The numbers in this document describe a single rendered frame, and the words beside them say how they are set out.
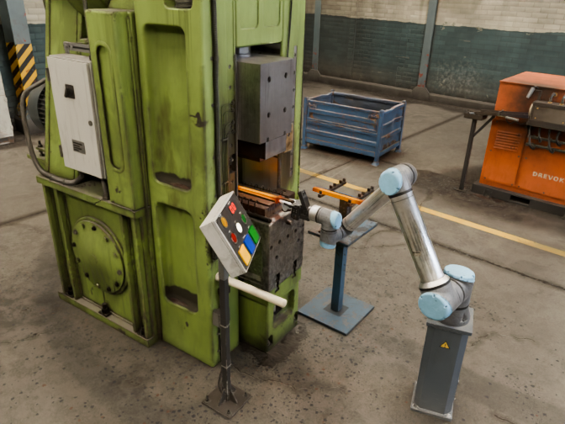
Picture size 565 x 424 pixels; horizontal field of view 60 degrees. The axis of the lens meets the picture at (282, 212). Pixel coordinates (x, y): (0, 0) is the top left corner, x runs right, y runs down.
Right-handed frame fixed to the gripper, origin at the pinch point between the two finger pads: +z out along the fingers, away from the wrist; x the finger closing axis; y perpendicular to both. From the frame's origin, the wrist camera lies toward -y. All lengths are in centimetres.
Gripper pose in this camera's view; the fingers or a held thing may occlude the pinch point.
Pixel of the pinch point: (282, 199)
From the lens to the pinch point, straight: 278.9
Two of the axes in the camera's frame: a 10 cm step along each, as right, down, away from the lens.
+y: -0.5, 9.0, 4.3
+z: -8.3, -2.7, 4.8
